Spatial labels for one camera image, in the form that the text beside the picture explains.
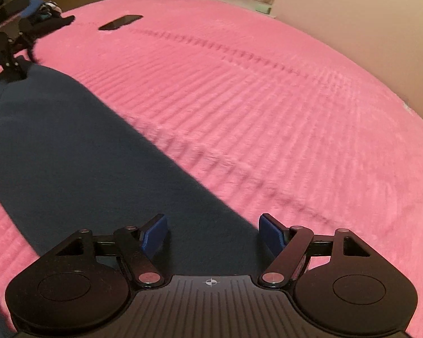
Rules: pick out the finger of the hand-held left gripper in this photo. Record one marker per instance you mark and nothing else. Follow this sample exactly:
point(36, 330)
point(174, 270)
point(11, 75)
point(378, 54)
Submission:
point(10, 65)
point(28, 31)

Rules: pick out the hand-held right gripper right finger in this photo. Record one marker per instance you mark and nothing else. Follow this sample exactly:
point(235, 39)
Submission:
point(271, 236)

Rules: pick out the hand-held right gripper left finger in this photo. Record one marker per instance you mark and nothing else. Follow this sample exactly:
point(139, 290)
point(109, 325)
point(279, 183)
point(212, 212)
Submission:
point(155, 236)

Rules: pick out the blue garment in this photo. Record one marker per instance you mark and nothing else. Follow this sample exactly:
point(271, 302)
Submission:
point(36, 5)

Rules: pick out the dark navy garment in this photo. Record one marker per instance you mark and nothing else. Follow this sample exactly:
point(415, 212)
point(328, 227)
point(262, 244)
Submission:
point(74, 148)

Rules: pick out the black garment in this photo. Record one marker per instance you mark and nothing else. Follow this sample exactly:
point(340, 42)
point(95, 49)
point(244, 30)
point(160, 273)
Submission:
point(53, 24)

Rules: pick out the light patterned cloth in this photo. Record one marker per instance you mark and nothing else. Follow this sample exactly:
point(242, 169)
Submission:
point(53, 10)

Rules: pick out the black smartphone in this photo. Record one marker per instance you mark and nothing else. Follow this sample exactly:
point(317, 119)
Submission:
point(121, 22)

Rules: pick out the pink ribbed blanket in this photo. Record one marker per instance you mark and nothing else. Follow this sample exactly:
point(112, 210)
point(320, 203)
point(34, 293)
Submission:
point(268, 112)

